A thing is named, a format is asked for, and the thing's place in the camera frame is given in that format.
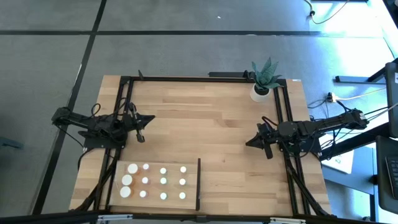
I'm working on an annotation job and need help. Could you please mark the black metal table frame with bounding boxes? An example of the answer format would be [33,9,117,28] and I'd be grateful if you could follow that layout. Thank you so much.
[70,75,338,218]

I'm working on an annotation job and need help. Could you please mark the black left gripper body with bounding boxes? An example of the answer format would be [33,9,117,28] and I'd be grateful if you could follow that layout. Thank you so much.
[123,103,147,131]

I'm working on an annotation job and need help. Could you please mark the black flat bar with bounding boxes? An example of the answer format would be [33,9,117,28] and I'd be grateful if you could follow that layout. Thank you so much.
[208,71,255,79]

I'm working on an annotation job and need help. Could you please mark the black shelf divider post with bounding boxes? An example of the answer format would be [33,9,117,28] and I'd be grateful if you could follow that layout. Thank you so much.
[195,157,202,212]

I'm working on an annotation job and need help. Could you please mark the black rig beam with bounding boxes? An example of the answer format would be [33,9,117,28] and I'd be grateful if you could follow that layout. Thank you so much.
[0,210,340,224]

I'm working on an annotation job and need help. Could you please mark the silver metal bracket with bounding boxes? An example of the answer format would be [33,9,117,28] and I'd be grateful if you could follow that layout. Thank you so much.
[269,217,307,224]
[96,213,134,224]

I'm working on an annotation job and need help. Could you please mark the green spiky plant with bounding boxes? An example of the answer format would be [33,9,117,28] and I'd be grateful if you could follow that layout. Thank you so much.
[250,57,283,91]

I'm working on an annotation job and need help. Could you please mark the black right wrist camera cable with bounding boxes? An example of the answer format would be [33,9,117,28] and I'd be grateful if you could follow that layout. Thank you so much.
[262,116,279,127]

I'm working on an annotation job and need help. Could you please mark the white power cable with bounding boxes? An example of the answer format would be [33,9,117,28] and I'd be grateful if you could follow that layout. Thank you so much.
[335,88,387,101]

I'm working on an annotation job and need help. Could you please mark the black floor cable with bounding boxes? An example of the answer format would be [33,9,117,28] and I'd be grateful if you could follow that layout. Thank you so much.
[303,0,354,25]

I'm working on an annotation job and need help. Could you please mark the white plant pot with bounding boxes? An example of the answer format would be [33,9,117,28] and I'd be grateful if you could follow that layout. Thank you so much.
[249,83,272,103]

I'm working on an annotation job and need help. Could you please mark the black desk leg base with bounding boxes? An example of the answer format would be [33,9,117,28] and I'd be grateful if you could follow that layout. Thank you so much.
[334,57,398,85]

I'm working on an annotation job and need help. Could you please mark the beige box with cups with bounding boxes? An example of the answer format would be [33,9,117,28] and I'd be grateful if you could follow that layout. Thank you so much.
[108,160,200,211]

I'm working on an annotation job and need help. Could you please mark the dark grey flat object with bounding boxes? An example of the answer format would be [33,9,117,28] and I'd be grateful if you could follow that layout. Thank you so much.
[0,136,25,151]

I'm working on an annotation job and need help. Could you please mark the grey office desk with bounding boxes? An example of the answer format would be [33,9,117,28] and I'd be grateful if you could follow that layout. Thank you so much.
[320,123,398,224]

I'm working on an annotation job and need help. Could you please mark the black keyboard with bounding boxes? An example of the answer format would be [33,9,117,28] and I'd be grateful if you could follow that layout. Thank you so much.
[375,135,398,215]

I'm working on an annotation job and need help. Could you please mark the black computer monitor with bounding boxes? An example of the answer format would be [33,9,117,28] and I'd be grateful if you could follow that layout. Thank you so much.
[384,58,398,138]

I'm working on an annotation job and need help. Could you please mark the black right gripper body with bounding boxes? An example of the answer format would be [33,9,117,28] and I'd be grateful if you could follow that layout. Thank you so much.
[257,123,289,146]

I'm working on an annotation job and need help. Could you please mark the white paper sheet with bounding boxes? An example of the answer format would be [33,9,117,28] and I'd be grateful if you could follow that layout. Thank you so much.
[322,149,355,175]

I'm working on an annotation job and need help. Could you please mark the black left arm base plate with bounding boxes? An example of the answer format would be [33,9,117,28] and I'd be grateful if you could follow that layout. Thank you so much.
[83,123,128,150]

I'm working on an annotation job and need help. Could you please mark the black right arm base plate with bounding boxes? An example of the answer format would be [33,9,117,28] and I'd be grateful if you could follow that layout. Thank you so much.
[278,129,323,156]

